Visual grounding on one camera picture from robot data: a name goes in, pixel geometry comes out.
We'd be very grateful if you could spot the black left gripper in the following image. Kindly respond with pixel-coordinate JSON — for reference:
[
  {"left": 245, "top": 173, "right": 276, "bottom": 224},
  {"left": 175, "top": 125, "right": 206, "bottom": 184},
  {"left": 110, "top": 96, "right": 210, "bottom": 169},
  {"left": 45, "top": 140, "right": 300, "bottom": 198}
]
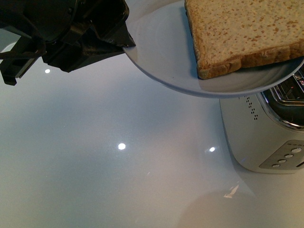
[{"left": 0, "top": 0, "right": 136, "bottom": 85}]

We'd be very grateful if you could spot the silver two-slot toaster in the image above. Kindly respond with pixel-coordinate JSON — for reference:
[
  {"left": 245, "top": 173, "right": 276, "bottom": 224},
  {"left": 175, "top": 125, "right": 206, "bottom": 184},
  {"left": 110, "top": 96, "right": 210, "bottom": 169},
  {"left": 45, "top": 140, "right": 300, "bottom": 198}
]
[{"left": 220, "top": 67, "right": 304, "bottom": 174}]

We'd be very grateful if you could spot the slice of brown bread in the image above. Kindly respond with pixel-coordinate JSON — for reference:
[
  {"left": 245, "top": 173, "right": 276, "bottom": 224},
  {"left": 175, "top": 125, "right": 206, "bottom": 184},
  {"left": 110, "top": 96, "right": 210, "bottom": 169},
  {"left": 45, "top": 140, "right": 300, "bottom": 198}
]
[{"left": 184, "top": 0, "right": 304, "bottom": 79}]

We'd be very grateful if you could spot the light blue ceramic plate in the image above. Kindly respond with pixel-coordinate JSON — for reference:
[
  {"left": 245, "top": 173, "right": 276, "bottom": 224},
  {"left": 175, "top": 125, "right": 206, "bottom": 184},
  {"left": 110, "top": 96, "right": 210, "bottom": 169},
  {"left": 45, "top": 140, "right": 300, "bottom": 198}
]
[{"left": 124, "top": 0, "right": 304, "bottom": 98}]

